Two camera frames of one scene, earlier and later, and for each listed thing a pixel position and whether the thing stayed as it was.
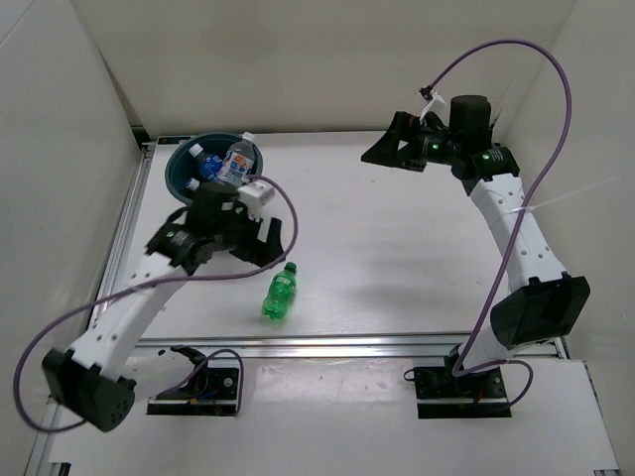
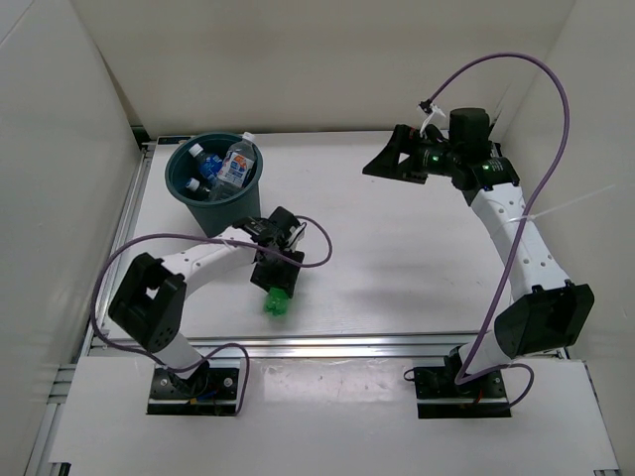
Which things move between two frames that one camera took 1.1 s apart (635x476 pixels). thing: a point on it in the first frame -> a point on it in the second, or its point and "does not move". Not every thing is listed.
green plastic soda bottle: (281, 292) does not move
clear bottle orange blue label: (238, 162) does not move
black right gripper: (385, 152) -> (386, 163)
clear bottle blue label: (209, 165) does not move
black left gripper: (262, 252) -> (287, 278)
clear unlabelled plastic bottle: (192, 183) does not move
